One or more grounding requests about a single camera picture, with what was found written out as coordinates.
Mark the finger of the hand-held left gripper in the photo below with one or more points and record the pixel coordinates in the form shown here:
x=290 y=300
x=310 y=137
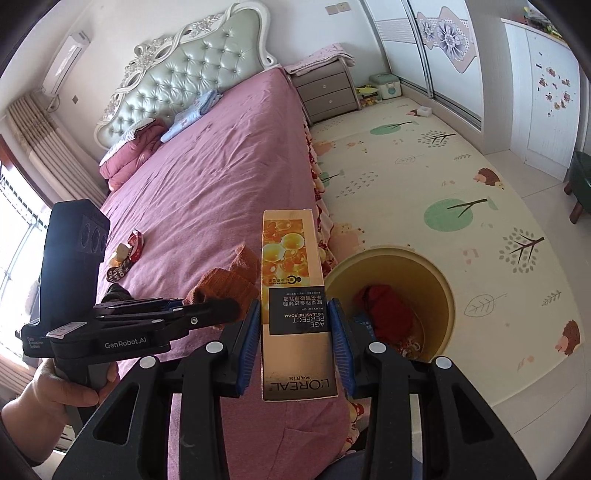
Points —
x=212 y=314
x=138 y=305

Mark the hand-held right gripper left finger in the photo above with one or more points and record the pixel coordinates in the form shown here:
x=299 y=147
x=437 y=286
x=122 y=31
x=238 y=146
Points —
x=247 y=355

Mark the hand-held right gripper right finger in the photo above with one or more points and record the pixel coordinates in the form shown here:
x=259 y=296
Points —
x=341 y=350

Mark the orange cloth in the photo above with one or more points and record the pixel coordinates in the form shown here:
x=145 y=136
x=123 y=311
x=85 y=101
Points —
x=226 y=286

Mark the red zipper bag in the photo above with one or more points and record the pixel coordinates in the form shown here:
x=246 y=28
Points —
x=385 y=309

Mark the gold carton box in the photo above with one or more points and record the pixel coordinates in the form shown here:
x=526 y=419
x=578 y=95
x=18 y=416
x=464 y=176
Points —
x=286 y=258

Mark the yellow bin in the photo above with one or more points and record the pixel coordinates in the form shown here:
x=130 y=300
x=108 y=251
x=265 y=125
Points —
x=434 y=286

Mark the person's left forearm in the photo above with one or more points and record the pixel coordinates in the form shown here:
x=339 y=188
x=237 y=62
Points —
x=27 y=470

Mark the person's left hand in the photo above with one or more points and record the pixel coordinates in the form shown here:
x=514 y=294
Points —
x=46 y=401

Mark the black cloth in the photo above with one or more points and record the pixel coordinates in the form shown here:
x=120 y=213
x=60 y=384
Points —
x=117 y=293

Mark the dark dotted pouch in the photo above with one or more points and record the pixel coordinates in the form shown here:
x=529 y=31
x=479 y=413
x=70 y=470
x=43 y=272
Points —
x=117 y=272

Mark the window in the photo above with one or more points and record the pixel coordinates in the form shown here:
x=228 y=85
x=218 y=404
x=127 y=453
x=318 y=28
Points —
x=18 y=230

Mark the red white patterned wrapper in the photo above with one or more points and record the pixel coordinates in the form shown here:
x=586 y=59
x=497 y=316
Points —
x=408 y=346

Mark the beige curtain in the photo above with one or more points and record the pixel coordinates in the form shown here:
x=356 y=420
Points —
x=51 y=143

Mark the folded pink quilt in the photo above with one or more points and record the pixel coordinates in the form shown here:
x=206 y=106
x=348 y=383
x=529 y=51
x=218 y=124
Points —
x=134 y=152

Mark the bed with pink sheet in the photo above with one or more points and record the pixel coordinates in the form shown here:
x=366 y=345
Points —
x=221 y=184

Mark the cartoon tree play mat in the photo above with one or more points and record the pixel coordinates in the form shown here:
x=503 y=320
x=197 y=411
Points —
x=415 y=184

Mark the folded light blue blanket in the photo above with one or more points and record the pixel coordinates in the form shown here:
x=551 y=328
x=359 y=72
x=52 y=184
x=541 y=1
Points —
x=191 y=115

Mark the white air conditioner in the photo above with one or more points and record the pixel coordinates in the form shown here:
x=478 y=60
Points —
x=64 y=64

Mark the tufted green headboard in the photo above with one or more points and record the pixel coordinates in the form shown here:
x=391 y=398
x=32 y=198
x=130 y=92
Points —
x=184 y=64

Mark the grey nightstand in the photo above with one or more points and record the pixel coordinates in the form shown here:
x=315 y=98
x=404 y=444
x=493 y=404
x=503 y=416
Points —
x=328 y=94

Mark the small white brown box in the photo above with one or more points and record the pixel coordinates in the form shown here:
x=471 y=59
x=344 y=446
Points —
x=424 y=112

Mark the yellow toys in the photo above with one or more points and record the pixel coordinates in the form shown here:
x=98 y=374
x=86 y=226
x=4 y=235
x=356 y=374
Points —
x=367 y=96

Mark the green storage box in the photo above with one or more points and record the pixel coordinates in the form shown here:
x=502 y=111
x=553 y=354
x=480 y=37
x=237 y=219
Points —
x=385 y=86

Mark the pink cloth on nightstand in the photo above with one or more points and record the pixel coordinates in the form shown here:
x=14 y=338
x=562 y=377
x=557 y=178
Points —
x=318 y=57

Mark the green stool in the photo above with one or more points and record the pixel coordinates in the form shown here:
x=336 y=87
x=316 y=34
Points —
x=581 y=180

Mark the white floral sliding wardrobe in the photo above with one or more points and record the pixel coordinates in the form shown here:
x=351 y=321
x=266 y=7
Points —
x=415 y=60

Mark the wall socket pair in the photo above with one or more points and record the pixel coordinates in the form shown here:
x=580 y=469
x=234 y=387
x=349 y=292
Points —
x=337 y=7

